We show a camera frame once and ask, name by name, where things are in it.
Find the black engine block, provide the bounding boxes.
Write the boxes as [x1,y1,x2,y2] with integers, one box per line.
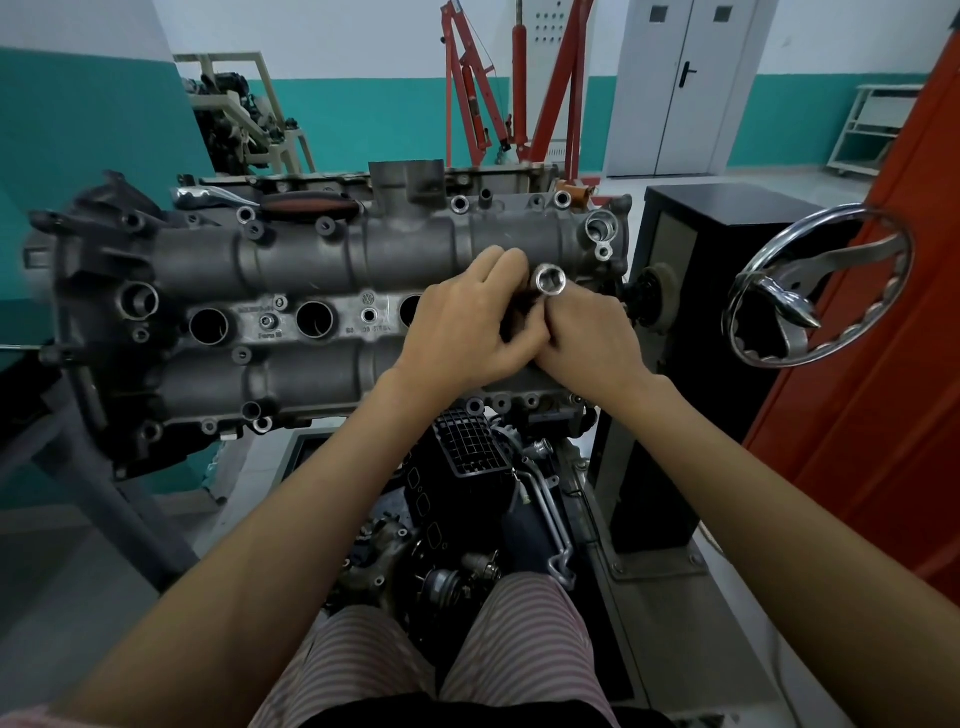
[322,405,603,665]

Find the chrome handwheel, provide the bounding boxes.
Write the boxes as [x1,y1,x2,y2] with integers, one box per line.
[720,203,917,371]

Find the engine on beige stand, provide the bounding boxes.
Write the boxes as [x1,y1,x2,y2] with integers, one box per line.
[173,51,318,178]

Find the red engine crane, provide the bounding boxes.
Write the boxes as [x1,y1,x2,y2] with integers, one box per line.
[440,0,603,189]

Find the grey double door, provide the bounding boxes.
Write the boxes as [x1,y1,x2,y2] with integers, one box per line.
[603,0,781,180]

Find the grey electrical cabinet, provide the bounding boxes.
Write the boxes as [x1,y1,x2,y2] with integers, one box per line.
[516,0,595,145]

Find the pink striped trousers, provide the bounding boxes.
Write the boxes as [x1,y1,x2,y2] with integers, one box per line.
[247,573,625,728]

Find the person's left hand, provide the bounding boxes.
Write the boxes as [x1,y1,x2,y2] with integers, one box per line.
[388,246,555,400]

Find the white shelf rack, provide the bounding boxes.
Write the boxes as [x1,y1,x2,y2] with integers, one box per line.
[828,83,924,178]

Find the person's right hand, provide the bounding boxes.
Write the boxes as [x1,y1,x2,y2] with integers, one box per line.
[534,282,663,404]

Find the person's right forearm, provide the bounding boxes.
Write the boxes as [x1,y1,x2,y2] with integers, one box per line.
[618,375,960,728]

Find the person's left forearm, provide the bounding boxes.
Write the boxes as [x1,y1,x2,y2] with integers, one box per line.
[56,371,451,728]

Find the grey engine cylinder head cover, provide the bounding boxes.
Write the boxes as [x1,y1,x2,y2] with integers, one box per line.
[21,160,636,483]

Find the black engine stand column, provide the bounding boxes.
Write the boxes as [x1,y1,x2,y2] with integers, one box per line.
[591,183,852,580]

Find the ratchet wrench with red-black handle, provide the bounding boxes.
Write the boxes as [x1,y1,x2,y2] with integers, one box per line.
[171,185,366,224]

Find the grey stand frame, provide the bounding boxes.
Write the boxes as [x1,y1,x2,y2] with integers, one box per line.
[0,352,205,594]

